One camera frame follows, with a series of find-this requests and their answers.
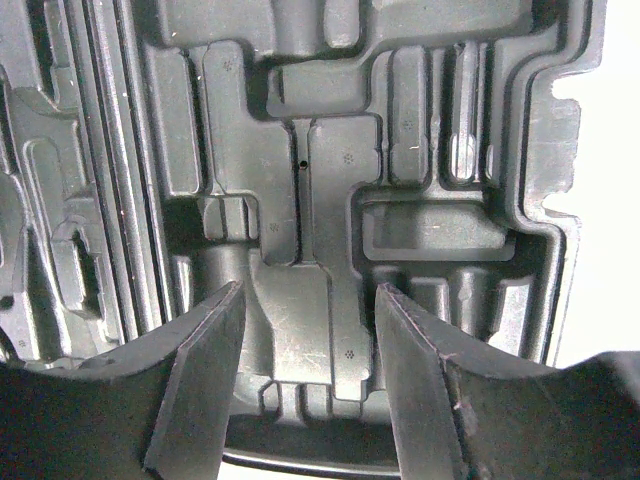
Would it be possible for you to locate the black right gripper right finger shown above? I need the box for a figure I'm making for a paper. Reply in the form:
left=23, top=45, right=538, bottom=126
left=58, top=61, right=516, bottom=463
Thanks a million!
left=375, top=284, right=639, bottom=479

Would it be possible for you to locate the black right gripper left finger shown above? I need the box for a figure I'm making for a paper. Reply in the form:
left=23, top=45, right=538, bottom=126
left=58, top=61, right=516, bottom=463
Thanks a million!
left=1, top=282, right=246, bottom=479

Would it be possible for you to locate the black plastic tool case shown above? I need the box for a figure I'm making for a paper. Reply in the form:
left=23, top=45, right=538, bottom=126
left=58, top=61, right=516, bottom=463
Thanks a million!
left=1, top=1, right=606, bottom=479

